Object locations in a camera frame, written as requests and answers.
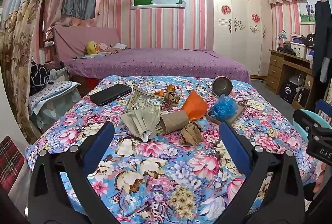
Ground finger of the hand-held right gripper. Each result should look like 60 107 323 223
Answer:
293 109 332 141
315 99 332 127

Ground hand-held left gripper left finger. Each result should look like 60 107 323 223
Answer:
28 121 122 224

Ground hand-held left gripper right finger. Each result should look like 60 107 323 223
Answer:
219 120 305 224

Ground orange snack bag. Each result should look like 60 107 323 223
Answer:
180 90 209 121

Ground beige printed snack wrapper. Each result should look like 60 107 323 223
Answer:
127 86 164 117

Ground person's right hand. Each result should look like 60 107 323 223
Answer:
312 162 328 197

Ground light blue plastic bin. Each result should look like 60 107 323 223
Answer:
293 110 312 145

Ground wooden board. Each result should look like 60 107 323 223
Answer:
206 103 246 126

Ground blue crumpled plastic bag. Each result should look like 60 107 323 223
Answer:
211 94 238 121

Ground black shopping bag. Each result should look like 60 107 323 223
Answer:
280 80 299 104

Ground small white fan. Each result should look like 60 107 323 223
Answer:
289 74 304 90

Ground black smartphone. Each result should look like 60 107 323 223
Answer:
90 84 133 106

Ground pink cup with steel lining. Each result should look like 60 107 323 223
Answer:
212 76 234 97

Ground wooden desk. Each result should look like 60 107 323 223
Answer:
266 49 319 110

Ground cardboard tube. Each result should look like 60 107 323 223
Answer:
159 111 190 134

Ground bedside table with dotted cloth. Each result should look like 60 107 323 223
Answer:
28 80 82 131

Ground white storage box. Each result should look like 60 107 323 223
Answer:
290 41 308 58

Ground dark hanging clothes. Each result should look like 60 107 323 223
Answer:
312 0 332 84

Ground desk lamp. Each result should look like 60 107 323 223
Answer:
276 29 287 51

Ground black white patterned bag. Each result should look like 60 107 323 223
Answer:
30 63 51 92

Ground red plaid cloth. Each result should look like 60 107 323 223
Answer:
0 136 25 192

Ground yellow duck plush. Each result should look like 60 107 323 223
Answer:
85 41 99 55

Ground bed with purple dotted cover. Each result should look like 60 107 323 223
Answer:
65 48 252 84

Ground small framed couple photo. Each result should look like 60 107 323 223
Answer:
298 0 318 25

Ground pink covered headboard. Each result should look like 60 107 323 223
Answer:
52 26 121 62

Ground white wardrobe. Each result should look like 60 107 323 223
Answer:
207 0 273 78

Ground beige floral curtain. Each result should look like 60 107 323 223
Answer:
0 0 43 144

